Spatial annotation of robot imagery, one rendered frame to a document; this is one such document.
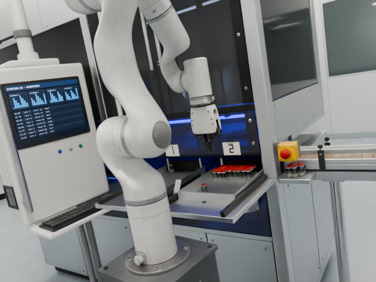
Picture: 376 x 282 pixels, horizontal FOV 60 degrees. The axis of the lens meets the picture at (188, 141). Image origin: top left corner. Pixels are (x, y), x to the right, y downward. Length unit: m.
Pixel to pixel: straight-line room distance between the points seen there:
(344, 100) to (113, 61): 5.37
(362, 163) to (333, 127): 4.65
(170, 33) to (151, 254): 0.65
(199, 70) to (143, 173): 0.42
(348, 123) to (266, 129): 4.69
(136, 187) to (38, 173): 0.95
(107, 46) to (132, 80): 0.10
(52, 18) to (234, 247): 1.65
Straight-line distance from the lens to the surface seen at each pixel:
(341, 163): 1.49
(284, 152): 1.38
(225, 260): 1.78
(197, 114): 1.16
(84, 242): 2.09
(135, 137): 0.82
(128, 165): 0.93
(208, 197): 1.30
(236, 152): 1.50
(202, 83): 1.13
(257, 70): 1.40
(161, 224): 0.93
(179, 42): 1.07
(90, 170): 1.91
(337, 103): 6.04
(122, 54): 0.86
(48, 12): 2.26
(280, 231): 1.56
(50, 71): 1.84
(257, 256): 1.68
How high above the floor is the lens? 1.34
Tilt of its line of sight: 10 degrees down
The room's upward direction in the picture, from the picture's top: 10 degrees counter-clockwise
